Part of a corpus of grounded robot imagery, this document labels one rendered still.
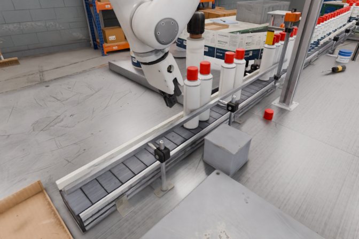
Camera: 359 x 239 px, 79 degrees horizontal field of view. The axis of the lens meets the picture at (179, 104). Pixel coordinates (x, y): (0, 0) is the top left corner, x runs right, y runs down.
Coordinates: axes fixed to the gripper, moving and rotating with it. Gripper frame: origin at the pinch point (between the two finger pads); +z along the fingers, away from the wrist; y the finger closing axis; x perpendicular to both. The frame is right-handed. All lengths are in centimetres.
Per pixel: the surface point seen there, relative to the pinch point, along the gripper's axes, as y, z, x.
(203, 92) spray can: -1.9, 5.8, -11.2
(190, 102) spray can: -2.0, 4.9, -4.9
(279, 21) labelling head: 9, 24, -88
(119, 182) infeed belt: -4.0, 4.9, 24.5
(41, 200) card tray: 8.8, 4.2, 40.1
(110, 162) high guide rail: -4.8, -3.2, 23.0
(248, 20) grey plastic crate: 102, 99, -212
